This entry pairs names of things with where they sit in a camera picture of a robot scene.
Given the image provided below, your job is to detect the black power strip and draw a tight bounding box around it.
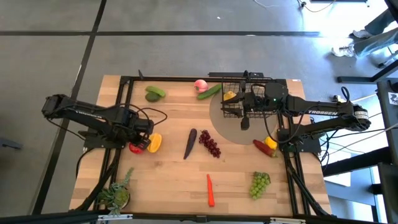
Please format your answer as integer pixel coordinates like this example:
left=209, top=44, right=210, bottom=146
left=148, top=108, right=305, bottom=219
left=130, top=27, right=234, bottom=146
left=208, top=72, right=265, bottom=79

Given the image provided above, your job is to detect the red apple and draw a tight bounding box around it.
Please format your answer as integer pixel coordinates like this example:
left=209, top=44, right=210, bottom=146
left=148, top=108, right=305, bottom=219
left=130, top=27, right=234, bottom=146
left=128, top=142, right=145, bottom=155

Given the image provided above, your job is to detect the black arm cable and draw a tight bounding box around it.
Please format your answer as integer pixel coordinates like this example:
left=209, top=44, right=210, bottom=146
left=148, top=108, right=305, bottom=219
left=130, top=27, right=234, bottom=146
left=118, top=103, right=169, bottom=127
left=262, top=105, right=308, bottom=146

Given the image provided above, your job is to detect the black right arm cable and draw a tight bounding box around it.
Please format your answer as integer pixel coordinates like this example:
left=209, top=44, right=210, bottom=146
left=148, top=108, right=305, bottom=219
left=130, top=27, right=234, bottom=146
left=262, top=105, right=308, bottom=146

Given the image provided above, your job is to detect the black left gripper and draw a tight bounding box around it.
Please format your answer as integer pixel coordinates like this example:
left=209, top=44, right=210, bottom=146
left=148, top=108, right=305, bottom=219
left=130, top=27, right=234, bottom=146
left=119, top=108, right=155, bottom=151

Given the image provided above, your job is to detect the grey round plate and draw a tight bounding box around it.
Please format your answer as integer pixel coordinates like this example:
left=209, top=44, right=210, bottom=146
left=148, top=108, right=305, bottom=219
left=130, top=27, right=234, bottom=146
left=208, top=90, right=279, bottom=146

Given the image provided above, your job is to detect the black aluminium table frame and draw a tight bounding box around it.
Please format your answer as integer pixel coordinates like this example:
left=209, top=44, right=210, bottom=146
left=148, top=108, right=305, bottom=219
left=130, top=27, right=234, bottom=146
left=70, top=73, right=332, bottom=224

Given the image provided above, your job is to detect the light green avocado half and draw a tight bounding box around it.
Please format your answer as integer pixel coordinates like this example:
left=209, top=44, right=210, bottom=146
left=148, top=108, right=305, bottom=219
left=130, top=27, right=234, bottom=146
left=145, top=85, right=167, bottom=98

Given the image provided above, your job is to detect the orange carrot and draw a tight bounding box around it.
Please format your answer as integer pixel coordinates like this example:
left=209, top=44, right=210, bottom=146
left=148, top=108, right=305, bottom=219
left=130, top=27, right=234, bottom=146
left=206, top=173, right=216, bottom=208

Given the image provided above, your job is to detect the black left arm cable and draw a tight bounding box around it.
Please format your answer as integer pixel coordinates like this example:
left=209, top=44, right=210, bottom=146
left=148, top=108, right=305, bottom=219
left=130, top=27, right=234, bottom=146
left=118, top=103, right=169, bottom=127

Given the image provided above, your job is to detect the black wire basket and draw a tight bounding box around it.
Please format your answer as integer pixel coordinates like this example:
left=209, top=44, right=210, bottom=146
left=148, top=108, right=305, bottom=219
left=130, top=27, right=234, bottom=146
left=220, top=77, right=282, bottom=119

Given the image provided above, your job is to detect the black equipment stand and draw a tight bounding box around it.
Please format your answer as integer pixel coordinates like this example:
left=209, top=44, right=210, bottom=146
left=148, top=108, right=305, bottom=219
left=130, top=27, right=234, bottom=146
left=322, top=77, right=398, bottom=224

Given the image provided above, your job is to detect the pink peach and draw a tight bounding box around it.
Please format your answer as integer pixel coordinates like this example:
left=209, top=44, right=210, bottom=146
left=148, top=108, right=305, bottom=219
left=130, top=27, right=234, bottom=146
left=193, top=78, right=209, bottom=94

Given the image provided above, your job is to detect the yellow floor cable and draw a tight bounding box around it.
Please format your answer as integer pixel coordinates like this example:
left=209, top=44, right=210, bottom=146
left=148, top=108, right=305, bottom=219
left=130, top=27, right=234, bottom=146
left=297, top=0, right=337, bottom=14

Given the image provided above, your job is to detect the white floor cable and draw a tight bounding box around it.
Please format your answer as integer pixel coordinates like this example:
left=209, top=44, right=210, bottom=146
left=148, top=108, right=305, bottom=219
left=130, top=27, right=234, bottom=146
left=252, top=0, right=280, bottom=9

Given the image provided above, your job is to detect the red grape bunch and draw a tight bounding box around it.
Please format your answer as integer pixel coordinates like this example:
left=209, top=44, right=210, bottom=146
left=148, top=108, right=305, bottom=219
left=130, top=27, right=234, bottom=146
left=198, top=129, right=222, bottom=159

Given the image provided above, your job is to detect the silver bracket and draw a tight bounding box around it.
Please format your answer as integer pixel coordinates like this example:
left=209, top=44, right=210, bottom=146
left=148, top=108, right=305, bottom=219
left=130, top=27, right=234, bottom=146
left=269, top=217, right=308, bottom=224
left=97, top=213, right=134, bottom=222

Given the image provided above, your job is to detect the person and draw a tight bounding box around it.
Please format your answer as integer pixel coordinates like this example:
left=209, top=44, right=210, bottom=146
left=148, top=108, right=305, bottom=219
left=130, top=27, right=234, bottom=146
left=331, top=7, right=398, bottom=58

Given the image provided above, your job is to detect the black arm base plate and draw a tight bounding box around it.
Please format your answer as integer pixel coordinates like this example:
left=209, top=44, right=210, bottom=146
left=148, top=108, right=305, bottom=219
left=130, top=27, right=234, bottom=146
left=276, top=127, right=322, bottom=155
left=77, top=124, right=129, bottom=150

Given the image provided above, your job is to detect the purple eggplant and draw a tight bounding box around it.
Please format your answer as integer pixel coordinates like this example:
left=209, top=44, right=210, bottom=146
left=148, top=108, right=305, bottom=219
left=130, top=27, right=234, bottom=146
left=183, top=128, right=198, bottom=161

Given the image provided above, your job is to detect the black floor cable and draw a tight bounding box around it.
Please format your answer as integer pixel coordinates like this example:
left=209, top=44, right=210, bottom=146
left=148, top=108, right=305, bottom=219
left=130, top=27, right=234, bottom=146
left=323, top=121, right=398, bottom=147

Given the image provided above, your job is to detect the red chili pepper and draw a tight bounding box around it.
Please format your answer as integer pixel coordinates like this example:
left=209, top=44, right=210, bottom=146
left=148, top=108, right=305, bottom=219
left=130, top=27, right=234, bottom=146
left=252, top=139, right=278, bottom=158

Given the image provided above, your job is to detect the potted succulent plant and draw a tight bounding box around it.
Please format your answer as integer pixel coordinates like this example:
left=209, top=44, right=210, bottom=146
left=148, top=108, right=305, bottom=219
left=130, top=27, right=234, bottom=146
left=96, top=167, right=135, bottom=218

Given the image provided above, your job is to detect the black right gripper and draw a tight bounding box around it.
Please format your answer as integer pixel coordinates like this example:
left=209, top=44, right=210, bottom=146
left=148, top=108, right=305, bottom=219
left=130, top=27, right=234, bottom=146
left=222, top=80, right=267, bottom=131

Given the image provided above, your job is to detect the dark green avocado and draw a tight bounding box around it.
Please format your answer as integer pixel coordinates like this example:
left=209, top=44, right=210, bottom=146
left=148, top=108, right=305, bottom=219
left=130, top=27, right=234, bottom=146
left=144, top=91, right=161, bottom=103

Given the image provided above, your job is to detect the green grape bunch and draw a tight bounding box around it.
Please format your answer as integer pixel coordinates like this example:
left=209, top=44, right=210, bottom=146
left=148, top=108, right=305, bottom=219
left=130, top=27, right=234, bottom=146
left=249, top=171, right=272, bottom=201

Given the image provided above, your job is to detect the green cucumber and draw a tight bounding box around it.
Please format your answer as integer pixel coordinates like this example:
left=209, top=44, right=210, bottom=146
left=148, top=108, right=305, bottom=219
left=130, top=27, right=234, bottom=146
left=197, top=83, right=223, bottom=101

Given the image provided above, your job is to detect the yellow bell pepper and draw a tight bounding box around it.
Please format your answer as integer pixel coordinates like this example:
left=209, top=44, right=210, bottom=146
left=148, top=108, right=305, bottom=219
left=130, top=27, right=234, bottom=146
left=146, top=133, right=163, bottom=154

